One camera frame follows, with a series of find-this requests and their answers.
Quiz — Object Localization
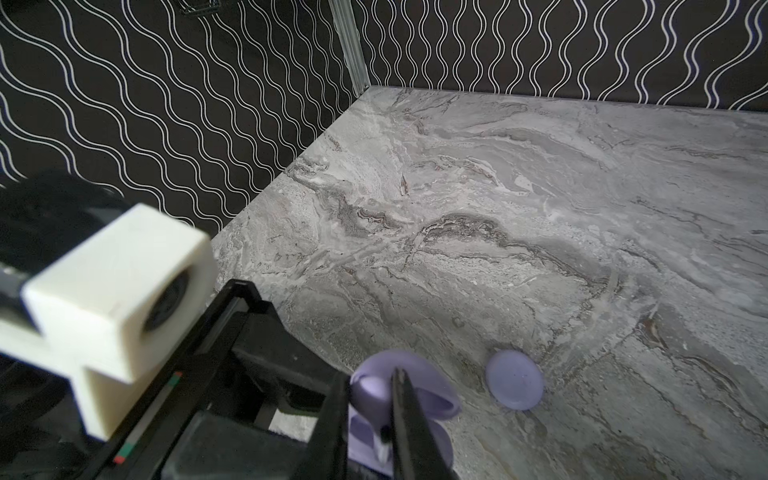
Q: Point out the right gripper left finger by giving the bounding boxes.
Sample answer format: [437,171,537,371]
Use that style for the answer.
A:
[291,373,349,480]

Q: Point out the purple earbud charging case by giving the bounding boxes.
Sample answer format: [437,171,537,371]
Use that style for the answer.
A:
[348,350,461,479]

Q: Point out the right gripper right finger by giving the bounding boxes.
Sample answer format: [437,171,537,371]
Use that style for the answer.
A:
[391,368,454,480]

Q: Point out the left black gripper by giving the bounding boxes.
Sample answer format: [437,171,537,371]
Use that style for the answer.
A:
[81,280,343,479]

